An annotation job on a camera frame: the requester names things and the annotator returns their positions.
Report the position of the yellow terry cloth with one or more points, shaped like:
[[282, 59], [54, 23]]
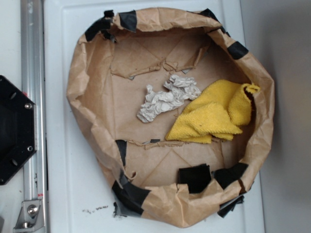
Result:
[[220, 111]]

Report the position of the crumpled white paper towel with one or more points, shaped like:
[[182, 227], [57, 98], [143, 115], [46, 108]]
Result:
[[179, 90]]

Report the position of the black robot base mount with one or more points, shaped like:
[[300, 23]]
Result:
[[17, 130]]

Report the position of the metal corner bracket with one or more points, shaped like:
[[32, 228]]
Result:
[[30, 219]]

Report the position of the aluminium extrusion rail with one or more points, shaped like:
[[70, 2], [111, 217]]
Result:
[[33, 84]]

